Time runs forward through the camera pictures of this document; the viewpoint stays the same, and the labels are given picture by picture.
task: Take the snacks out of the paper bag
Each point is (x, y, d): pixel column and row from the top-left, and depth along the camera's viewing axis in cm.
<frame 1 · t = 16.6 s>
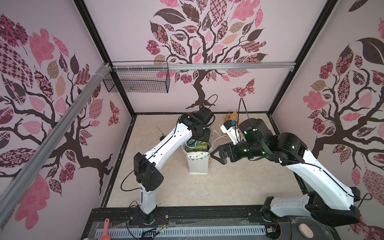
left hand: (201, 138, 79), fingers open
right hand: (218, 151, 58), fingers open
white patterned paper bag: (199, 163, 77), point 17 cm above the table
orange snack packet: (232, 116, 110), point 9 cm above the table
yellow green snack packet: (199, 146, 85), point 15 cm above the table

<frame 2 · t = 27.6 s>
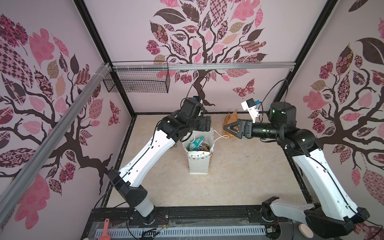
left hand: (202, 122, 70), fingers open
right hand: (229, 127, 57), fingers open
teal snack packet: (197, 144, 88), point 13 cm above the table
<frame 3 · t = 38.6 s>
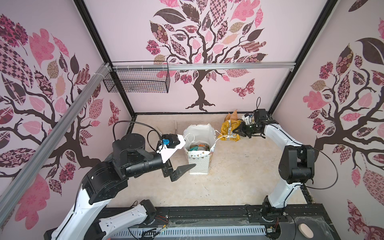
left hand: (187, 154, 51), fingers open
right hand: (234, 129, 91), fingers closed
yellow snack packet: (227, 128, 94), point 15 cm above the table
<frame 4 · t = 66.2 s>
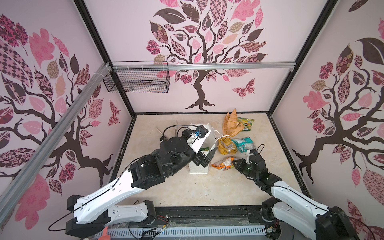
left hand: (206, 142, 57), fingers open
right hand: (232, 159, 85), fingers closed
teal snack packet: (244, 144, 97), point 6 cm above the table
yellow snack packet: (226, 146, 99), point 3 cm above the table
orange snack packet small: (225, 164, 85), point 9 cm above the table
